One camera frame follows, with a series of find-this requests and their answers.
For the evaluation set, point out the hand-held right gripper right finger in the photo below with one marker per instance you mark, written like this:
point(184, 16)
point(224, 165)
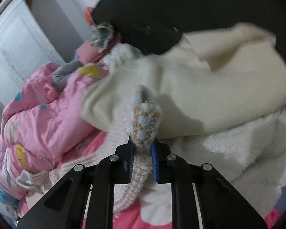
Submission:
point(155, 169)

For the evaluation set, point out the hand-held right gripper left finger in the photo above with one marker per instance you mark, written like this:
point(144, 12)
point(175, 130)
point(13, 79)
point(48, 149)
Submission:
point(131, 164)

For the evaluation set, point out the beige white checkered sweater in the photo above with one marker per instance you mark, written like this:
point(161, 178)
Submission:
point(143, 124)

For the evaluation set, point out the pink floral bed sheet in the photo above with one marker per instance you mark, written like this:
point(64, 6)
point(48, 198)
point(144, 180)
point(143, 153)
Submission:
point(93, 145)

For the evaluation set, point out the white fluffy garment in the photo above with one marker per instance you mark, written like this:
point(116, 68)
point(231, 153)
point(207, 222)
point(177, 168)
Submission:
point(240, 152)

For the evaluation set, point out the pink printed quilt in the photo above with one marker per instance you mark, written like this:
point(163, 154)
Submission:
point(50, 114)

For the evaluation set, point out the cream garment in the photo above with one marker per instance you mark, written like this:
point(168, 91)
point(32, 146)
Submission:
point(216, 88)

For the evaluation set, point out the plaid cloth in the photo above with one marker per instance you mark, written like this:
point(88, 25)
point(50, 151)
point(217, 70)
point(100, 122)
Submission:
point(102, 34)

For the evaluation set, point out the orange red cloth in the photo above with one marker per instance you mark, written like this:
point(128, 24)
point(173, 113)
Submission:
point(88, 15)

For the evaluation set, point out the white wardrobe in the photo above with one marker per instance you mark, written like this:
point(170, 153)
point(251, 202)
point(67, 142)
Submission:
point(19, 47)

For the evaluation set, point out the black padded headboard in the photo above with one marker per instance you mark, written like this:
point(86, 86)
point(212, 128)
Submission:
point(181, 4)

